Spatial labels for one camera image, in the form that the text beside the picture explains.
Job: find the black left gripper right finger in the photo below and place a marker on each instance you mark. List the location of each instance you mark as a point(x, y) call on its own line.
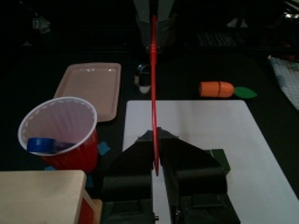
point(194, 180)

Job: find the orange toy carrot green leaf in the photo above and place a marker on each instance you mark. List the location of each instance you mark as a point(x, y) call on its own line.
point(218, 89)

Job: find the white cutting board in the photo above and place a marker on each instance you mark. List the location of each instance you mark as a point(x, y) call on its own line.
point(218, 128)

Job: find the red plastic toy knife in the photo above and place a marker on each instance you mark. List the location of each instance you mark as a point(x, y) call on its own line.
point(154, 87)

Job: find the wooden box with red side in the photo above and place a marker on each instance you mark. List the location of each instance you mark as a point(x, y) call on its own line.
point(43, 198)

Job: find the pink plastic tray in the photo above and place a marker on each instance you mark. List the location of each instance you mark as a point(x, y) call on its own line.
point(91, 84)

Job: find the blue tape piece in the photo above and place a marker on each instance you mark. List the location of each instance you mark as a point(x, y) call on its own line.
point(103, 148)
point(90, 180)

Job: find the grey background gear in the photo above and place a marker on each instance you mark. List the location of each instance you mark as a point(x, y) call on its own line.
point(42, 24)

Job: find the blue bottle cap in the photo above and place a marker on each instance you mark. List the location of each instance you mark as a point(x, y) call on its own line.
point(40, 145)

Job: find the dark grid rack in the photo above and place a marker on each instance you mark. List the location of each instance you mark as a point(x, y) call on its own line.
point(217, 39)

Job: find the white background object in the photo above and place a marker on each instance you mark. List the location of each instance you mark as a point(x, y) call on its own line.
point(238, 23)

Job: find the red plastic party cup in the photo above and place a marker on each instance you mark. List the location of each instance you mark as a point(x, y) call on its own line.
point(62, 128)

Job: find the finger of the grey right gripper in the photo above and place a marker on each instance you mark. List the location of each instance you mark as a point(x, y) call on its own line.
point(166, 20)
point(142, 20)

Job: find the white mesh mat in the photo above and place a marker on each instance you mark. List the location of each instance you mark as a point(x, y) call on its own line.
point(287, 78)

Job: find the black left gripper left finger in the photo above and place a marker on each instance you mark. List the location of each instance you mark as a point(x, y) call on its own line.
point(126, 180)

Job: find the small black white toy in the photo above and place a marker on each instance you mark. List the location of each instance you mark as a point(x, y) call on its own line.
point(144, 79)

